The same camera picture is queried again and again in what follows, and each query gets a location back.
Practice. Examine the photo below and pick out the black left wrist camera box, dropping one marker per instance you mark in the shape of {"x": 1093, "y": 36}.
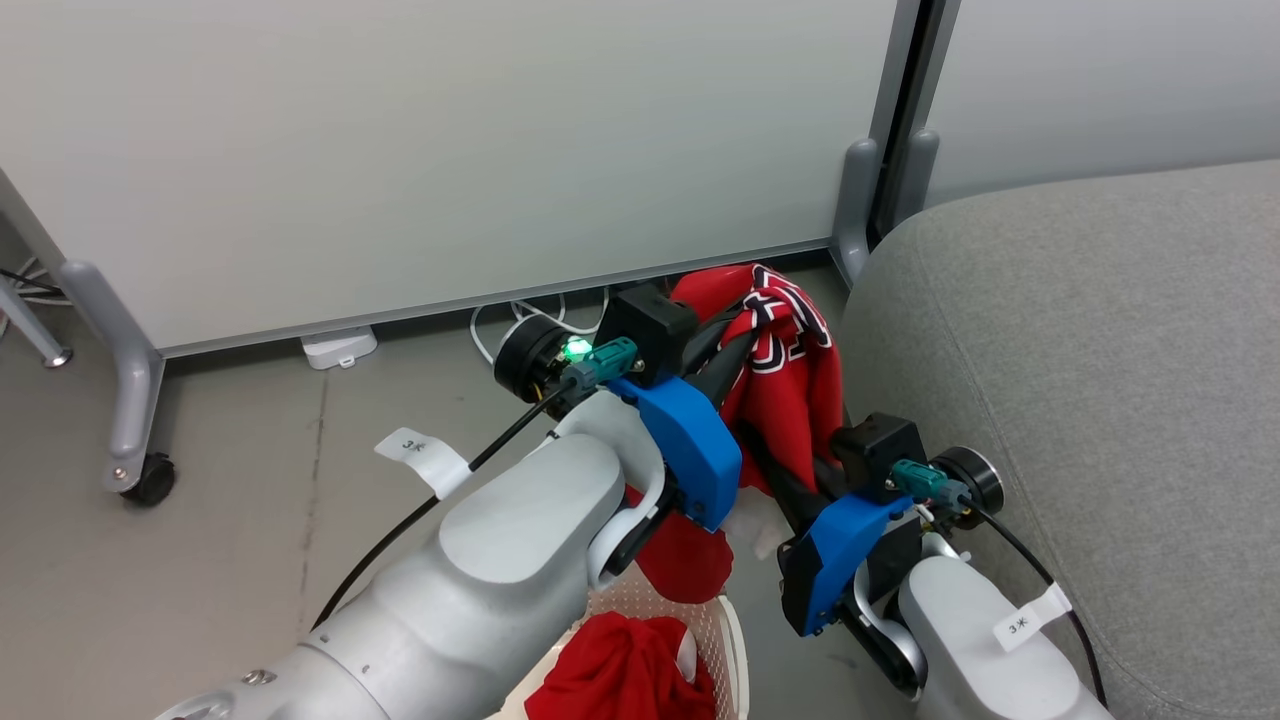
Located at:
{"x": 648, "y": 325}

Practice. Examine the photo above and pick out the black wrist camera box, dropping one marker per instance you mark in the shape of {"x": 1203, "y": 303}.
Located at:
{"x": 648, "y": 325}
{"x": 880, "y": 450}

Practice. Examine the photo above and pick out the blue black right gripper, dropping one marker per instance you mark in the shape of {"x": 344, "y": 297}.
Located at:
{"x": 840, "y": 550}

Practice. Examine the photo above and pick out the wide white partition panel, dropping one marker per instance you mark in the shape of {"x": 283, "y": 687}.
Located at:
{"x": 450, "y": 150}

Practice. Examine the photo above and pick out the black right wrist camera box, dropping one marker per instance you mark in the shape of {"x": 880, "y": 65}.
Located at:
{"x": 880, "y": 450}

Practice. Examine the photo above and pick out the white power adapter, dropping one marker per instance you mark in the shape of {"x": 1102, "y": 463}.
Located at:
{"x": 340, "y": 347}

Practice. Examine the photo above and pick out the short grey partition foot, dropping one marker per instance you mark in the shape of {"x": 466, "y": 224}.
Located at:
{"x": 918, "y": 175}
{"x": 855, "y": 200}

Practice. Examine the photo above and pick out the red shorts with white stripes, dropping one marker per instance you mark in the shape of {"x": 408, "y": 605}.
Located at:
{"x": 620, "y": 670}

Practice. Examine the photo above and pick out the narrow white partition panel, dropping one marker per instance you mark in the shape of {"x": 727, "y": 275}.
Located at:
{"x": 1100, "y": 80}

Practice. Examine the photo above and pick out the long grey partition foot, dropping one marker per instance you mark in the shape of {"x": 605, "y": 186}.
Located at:
{"x": 125, "y": 370}

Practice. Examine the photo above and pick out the red jersey with printed lettering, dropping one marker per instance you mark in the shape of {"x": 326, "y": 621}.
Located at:
{"x": 800, "y": 400}

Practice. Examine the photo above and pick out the black caster wheel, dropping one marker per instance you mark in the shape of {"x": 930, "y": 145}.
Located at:
{"x": 152, "y": 480}

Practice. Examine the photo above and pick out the grey metal table leg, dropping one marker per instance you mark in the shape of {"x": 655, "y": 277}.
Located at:
{"x": 30, "y": 325}

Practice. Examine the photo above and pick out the grey fabric sofa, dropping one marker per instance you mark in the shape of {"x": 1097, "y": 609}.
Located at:
{"x": 1100, "y": 350}

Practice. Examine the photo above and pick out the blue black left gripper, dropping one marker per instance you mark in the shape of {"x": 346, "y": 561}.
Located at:
{"x": 700, "y": 450}

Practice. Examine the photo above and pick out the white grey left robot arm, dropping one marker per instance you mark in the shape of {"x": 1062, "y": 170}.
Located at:
{"x": 500, "y": 560}

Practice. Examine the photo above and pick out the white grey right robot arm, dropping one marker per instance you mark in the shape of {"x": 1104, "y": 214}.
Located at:
{"x": 980, "y": 650}

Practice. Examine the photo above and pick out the cream perforated laundry basket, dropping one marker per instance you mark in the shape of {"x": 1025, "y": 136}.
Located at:
{"x": 722, "y": 640}

